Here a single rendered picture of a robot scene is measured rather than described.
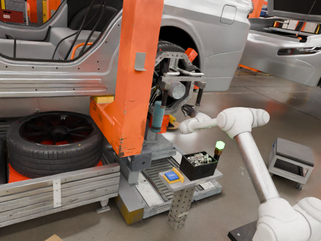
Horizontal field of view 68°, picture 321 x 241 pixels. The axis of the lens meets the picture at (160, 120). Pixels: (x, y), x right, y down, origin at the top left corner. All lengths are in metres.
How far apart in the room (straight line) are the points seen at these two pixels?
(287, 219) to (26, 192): 1.39
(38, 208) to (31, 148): 0.37
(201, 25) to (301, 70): 2.26
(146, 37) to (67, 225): 1.32
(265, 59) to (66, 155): 3.38
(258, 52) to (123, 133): 3.22
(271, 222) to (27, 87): 1.60
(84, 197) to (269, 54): 3.40
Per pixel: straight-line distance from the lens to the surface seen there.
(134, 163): 1.88
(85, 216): 1.92
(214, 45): 2.36
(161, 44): 2.01
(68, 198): 1.74
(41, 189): 1.65
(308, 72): 4.18
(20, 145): 1.75
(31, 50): 2.55
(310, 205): 1.45
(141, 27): 1.32
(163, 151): 2.42
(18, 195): 1.65
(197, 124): 1.83
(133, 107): 1.43
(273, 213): 1.32
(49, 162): 1.70
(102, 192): 1.81
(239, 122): 1.41
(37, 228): 1.89
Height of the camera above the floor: 1.40
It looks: 24 degrees down
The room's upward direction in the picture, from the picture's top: 10 degrees clockwise
